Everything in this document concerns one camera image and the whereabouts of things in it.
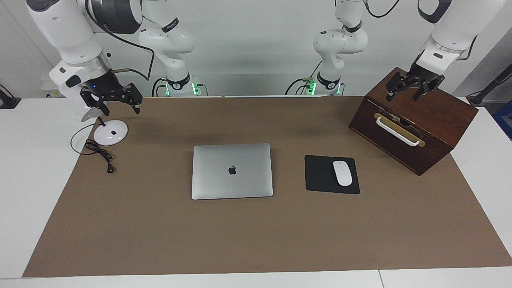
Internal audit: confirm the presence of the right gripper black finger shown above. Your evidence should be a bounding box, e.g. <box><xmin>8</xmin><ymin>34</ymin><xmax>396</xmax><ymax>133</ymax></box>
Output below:
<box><xmin>80</xmin><ymin>90</ymin><xmax>111</xmax><ymax>118</ymax></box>
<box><xmin>124</xmin><ymin>84</ymin><xmax>143</xmax><ymax>115</ymax></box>

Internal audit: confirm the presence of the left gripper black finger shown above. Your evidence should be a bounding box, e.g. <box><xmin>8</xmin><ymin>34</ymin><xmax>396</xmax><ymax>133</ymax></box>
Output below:
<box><xmin>413</xmin><ymin>77</ymin><xmax>445</xmax><ymax>102</ymax></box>
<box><xmin>386</xmin><ymin>72</ymin><xmax>409</xmax><ymax>102</ymax></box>

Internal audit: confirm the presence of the grey aluminium laptop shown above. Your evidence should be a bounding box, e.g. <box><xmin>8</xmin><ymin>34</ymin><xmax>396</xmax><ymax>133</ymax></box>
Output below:
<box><xmin>191</xmin><ymin>143</ymin><xmax>274</xmax><ymax>200</ymax></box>

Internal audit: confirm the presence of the dark brown wooden box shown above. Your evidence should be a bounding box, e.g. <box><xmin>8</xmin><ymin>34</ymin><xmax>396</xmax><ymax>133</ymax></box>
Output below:
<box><xmin>348</xmin><ymin>67</ymin><xmax>479</xmax><ymax>176</ymax></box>

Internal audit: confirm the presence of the white power strip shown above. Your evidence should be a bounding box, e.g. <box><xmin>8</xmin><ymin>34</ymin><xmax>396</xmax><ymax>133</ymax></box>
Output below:
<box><xmin>41</xmin><ymin>80</ymin><xmax>60</xmax><ymax>99</ymax></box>

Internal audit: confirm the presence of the black tripod stand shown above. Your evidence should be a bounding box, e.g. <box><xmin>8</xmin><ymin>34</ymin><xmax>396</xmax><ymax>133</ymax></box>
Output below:
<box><xmin>466</xmin><ymin>63</ymin><xmax>512</xmax><ymax>107</ymax></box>

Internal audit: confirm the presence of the white desk lamp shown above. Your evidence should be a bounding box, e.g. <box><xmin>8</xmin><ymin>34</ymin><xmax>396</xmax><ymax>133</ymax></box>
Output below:
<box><xmin>76</xmin><ymin>94</ymin><xmax>129</xmax><ymax>146</ymax></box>

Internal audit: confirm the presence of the blue crate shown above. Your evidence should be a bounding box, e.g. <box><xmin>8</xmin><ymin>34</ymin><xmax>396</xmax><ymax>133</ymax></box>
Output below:
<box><xmin>492</xmin><ymin>99</ymin><xmax>512</xmax><ymax>141</ymax></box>

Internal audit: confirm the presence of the black stand base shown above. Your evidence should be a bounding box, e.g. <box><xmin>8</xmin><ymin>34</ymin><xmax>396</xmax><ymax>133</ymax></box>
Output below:
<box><xmin>0</xmin><ymin>84</ymin><xmax>21</xmax><ymax>110</ymax></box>

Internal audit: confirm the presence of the white computer mouse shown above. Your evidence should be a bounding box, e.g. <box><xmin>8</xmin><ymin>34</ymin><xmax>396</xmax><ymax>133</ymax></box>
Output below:
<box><xmin>333</xmin><ymin>160</ymin><xmax>353</xmax><ymax>187</ymax></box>

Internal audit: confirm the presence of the black mouse pad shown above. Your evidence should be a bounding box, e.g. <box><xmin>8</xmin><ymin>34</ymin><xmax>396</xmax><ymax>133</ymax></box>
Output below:
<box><xmin>304</xmin><ymin>155</ymin><xmax>360</xmax><ymax>195</ymax></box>

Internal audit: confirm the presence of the brown table mat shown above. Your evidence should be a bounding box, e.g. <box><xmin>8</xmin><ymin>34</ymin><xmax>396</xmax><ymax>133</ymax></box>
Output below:
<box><xmin>22</xmin><ymin>95</ymin><xmax>512</xmax><ymax>278</ymax></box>

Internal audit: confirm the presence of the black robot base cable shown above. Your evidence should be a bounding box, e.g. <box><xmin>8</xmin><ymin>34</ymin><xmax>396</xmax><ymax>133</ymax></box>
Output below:
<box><xmin>285</xmin><ymin>60</ymin><xmax>323</xmax><ymax>96</ymax></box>
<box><xmin>151</xmin><ymin>77</ymin><xmax>168</xmax><ymax>97</ymax></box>

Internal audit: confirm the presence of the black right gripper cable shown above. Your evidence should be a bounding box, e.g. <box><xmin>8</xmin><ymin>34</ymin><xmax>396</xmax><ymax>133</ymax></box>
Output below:
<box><xmin>83</xmin><ymin>0</ymin><xmax>156</xmax><ymax>78</ymax></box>

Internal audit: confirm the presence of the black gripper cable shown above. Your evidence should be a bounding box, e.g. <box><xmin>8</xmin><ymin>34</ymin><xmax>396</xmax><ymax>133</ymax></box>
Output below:
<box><xmin>362</xmin><ymin>0</ymin><xmax>478</xmax><ymax>62</ymax></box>
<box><xmin>83</xmin><ymin>0</ymin><xmax>156</xmax><ymax>78</ymax></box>

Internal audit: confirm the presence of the gold handle backplate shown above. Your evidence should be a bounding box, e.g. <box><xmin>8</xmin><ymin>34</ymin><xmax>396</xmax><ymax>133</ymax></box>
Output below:
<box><xmin>374</xmin><ymin>113</ymin><xmax>426</xmax><ymax>148</ymax></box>

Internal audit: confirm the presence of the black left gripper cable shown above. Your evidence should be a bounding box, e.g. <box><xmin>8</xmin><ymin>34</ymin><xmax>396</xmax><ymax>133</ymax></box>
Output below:
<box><xmin>362</xmin><ymin>0</ymin><xmax>478</xmax><ymax>62</ymax></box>

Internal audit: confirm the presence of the black lamp power cable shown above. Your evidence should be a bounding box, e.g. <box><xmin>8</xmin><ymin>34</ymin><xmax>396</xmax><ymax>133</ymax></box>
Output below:
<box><xmin>70</xmin><ymin>122</ymin><xmax>116</xmax><ymax>174</ymax></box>

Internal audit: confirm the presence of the white box handle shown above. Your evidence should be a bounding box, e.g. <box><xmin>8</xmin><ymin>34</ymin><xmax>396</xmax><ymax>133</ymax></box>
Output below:
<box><xmin>375</xmin><ymin>116</ymin><xmax>421</xmax><ymax>147</ymax></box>

